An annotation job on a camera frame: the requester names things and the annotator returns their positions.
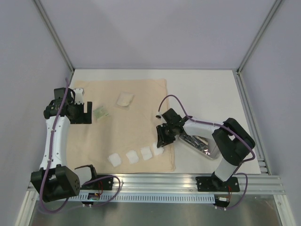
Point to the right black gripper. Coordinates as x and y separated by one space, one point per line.
165 133

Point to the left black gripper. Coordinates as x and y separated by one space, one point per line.
85 117

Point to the white gauze pad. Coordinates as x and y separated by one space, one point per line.
157 150
132 157
146 153
115 159

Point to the green printed glove packet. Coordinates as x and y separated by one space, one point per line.
100 113

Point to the steel tweezers pair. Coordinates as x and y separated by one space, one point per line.
195 140

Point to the steel surgical scissors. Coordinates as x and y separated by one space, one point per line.
203 149

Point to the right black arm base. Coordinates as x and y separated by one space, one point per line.
213 184

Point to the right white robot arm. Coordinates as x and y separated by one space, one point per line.
228 140

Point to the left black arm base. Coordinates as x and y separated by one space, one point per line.
100 182

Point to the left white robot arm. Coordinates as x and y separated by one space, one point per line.
55 180

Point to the stainless steel tray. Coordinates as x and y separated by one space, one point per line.
212 146

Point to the beige cloth mat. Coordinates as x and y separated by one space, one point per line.
123 130

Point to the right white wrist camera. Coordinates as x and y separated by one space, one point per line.
159 115

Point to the slotted grey cable duct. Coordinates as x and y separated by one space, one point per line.
151 198

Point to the aluminium front rail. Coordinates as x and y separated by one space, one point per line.
184 183

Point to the left aluminium frame post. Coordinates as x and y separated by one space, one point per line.
51 29

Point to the aluminium frame post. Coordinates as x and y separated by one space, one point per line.
259 35
51 29

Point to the right aluminium frame post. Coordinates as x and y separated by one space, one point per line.
259 35

